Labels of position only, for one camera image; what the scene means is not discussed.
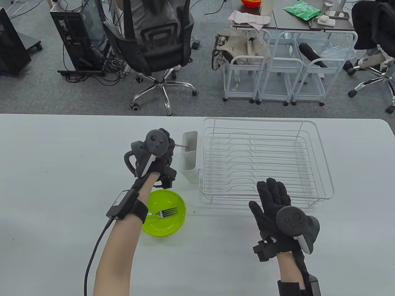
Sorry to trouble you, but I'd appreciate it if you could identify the person's right hand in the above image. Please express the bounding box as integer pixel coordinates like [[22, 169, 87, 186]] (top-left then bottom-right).
[[249, 178, 309, 262]]

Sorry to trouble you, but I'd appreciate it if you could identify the person's left hand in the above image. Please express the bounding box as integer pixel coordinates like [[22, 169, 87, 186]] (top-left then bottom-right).
[[148, 128, 178, 190]]

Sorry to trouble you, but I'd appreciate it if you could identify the white cutlery bin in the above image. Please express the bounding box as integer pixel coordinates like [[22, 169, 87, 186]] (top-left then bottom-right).
[[179, 131, 199, 185]]

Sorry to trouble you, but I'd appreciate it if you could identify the steel fork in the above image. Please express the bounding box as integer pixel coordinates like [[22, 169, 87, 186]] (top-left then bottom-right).
[[148, 208, 178, 219]]

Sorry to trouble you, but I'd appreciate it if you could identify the person's left forearm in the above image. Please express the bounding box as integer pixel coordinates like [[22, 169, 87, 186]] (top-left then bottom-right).
[[93, 173, 161, 296]]

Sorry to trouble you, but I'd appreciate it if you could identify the person's right forearm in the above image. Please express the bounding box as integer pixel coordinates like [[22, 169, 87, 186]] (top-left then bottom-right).
[[276, 250, 309, 290]]

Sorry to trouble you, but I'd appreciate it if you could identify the dark grey left hand controller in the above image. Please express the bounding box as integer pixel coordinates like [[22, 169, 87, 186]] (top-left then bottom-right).
[[124, 129, 169, 179]]

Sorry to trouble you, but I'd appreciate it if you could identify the dark grey hand controller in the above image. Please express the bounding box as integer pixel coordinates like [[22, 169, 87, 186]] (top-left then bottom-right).
[[124, 129, 169, 179], [276, 206, 320, 255]]

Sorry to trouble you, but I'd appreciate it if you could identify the dark grey right hand controller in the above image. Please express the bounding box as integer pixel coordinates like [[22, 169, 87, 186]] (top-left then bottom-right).
[[276, 206, 320, 255]]

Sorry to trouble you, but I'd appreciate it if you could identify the black left wrist sensor box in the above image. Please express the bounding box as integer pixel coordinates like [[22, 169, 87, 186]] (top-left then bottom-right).
[[106, 189, 149, 224]]

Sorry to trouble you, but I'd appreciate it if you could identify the black wrist sensor box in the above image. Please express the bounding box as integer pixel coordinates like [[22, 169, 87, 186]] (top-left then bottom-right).
[[304, 275, 321, 296], [106, 189, 149, 224]]

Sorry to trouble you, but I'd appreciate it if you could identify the green plastic bowl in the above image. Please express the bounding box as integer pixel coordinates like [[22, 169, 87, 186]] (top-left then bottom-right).
[[140, 189, 187, 237]]

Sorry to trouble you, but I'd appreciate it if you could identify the black right wrist sensor box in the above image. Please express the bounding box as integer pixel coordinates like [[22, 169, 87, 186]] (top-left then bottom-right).
[[304, 275, 321, 296]]

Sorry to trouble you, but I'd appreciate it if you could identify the white metal trolley cart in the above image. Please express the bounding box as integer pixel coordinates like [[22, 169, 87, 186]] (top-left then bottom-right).
[[223, 28, 272, 104], [291, 30, 359, 107], [256, 30, 304, 106]]

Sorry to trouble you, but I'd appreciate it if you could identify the black mesh office chair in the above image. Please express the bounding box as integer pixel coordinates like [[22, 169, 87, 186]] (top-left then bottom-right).
[[103, 0, 199, 117]]

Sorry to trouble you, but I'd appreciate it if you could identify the beige cloth bag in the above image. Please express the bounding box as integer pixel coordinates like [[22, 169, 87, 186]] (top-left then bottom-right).
[[211, 29, 272, 71]]

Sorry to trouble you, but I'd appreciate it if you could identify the black cylindrical roll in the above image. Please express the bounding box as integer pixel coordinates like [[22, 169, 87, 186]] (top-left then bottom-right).
[[298, 43, 329, 68]]

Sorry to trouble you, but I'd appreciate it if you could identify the black computer tower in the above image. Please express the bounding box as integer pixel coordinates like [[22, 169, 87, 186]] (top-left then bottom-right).
[[49, 0, 110, 76]]

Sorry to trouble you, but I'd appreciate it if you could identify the pink checked cloth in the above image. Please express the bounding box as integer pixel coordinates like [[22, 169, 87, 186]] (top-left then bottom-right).
[[228, 10, 271, 31]]

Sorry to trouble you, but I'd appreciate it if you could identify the clear plastic bag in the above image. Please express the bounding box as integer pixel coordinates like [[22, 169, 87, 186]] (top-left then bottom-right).
[[321, 45, 352, 62]]

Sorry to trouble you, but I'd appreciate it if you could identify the chrome base office chair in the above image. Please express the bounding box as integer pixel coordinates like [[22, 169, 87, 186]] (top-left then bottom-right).
[[347, 46, 395, 114]]

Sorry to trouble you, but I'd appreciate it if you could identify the white bottle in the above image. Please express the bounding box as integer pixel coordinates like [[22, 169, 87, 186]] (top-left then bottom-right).
[[259, 0, 275, 16]]

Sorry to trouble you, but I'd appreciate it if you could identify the dark grey table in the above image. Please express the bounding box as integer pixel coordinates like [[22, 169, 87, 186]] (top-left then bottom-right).
[[231, 0, 355, 32]]

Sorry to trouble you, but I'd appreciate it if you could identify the white earbud case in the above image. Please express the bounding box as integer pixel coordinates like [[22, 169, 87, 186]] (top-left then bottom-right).
[[312, 15, 336, 27]]

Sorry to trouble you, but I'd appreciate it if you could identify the green plastic bag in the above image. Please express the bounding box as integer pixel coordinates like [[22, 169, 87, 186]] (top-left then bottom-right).
[[283, 1, 322, 21]]

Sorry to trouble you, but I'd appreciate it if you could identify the black wheeled display stand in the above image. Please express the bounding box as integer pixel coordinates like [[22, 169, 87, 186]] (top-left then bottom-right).
[[0, 8, 43, 76]]

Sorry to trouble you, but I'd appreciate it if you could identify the grey flat device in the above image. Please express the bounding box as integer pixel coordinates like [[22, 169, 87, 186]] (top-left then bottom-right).
[[325, 10, 351, 20]]

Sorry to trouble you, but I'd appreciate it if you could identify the white wire dish rack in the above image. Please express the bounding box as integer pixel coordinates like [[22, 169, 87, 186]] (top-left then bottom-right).
[[198, 117, 335, 204]]

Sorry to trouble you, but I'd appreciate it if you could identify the tangle of black floor cables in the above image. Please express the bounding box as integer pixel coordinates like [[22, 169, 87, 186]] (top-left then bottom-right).
[[57, 43, 133, 87]]

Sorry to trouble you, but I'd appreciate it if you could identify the black sensor cable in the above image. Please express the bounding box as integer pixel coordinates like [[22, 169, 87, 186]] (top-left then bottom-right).
[[84, 217, 116, 296]]

